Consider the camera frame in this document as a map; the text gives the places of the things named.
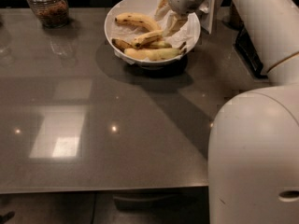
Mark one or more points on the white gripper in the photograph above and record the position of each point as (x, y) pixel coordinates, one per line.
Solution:
(183, 7)

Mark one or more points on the yellow banana with stem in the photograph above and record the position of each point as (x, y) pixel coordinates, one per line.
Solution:
(141, 40)

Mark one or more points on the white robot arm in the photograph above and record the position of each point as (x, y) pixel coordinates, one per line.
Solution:
(253, 149)

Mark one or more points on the white bowl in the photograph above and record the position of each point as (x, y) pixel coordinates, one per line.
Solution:
(130, 6)

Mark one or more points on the top yellow banana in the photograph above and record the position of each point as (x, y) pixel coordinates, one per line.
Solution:
(137, 19)

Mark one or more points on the front yellow banana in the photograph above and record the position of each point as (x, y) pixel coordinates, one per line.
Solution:
(154, 55)

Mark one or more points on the dark-tipped banana underneath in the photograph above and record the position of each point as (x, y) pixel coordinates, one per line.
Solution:
(121, 44)

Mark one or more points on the white paper towel liner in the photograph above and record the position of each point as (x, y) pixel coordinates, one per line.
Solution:
(183, 34)

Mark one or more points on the white upright stand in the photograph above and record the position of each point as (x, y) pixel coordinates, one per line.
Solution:
(209, 14)

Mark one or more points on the left glass jar with grains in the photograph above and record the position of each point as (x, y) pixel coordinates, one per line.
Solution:
(51, 13)

